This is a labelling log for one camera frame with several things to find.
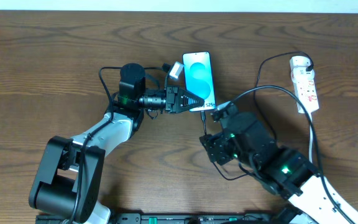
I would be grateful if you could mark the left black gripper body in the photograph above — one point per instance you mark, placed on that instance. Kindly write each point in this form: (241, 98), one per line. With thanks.
(170, 100)

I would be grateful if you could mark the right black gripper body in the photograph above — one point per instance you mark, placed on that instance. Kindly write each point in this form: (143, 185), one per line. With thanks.
(215, 147)

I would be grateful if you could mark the blue smartphone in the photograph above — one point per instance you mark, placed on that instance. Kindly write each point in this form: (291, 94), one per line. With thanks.
(199, 78)

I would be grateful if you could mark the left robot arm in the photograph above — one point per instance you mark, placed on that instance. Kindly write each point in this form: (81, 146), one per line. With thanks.
(69, 175)

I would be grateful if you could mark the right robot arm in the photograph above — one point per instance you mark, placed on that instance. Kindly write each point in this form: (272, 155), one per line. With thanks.
(280, 170)

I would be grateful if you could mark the white charger adapter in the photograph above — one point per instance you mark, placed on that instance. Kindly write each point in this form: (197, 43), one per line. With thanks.
(299, 61)

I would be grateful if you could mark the white power strip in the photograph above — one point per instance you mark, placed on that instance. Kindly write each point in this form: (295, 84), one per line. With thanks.
(305, 89)

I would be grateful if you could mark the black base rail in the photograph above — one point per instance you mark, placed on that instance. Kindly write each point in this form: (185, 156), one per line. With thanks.
(136, 218)

